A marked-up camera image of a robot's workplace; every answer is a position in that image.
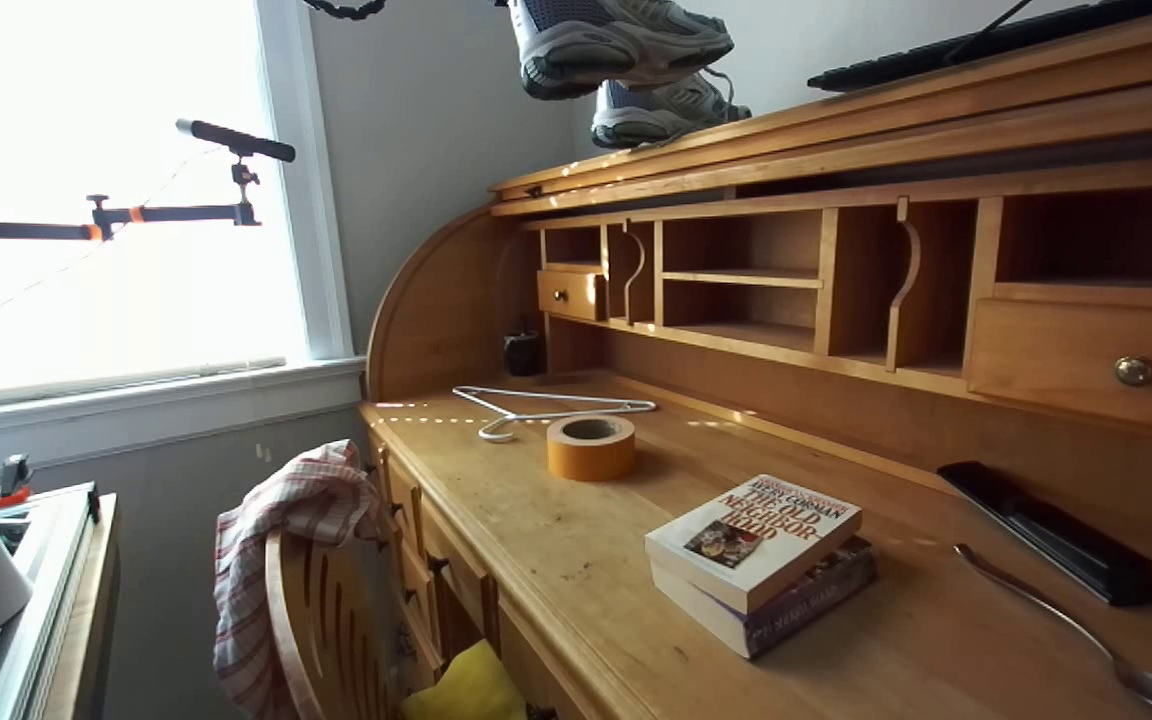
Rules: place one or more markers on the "blue grey sneaker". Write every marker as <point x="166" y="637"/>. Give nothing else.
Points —
<point x="662" y="118"/>
<point x="600" y="43"/>

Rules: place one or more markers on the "small black cup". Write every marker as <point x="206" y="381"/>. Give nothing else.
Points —
<point x="520" y="359"/>

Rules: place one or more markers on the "small wooden desk drawer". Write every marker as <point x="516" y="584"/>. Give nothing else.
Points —
<point x="568" y="295"/>

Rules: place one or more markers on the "orange tape roll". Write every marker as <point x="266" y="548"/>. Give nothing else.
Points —
<point x="588" y="462"/>

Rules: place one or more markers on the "wooden roll-top desk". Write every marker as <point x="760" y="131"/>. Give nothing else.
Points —
<point x="682" y="641"/>

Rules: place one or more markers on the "dark cover paperback book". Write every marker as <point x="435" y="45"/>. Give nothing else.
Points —
<point x="790" y="619"/>

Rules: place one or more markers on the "pink striped towel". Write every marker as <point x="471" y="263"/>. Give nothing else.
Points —
<point x="282" y="521"/>

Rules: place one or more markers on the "wooden chair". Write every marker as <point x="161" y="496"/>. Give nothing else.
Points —
<point x="322" y="641"/>

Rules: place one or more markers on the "black computer keyboard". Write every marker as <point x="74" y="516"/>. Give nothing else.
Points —
<point x="950" y="48"/>

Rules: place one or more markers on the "large wooden knobbed drawer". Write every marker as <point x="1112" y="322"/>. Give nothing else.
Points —
<point x="1071" y="361"/>

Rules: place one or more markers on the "black remote control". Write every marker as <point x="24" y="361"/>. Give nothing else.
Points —
<point x="1056" y="533"/>

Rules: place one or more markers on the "white side table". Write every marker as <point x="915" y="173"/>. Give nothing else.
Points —
<point x="50" y="600"/>

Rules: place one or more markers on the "white window frame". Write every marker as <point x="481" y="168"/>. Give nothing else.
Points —
<point x="322" y="264"/>

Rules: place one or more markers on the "black stereo camera bar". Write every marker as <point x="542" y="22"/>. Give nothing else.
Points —
<point x="237" y="138"/>

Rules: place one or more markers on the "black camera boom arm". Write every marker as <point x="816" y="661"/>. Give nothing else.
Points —
<point x="178" y="214"/>

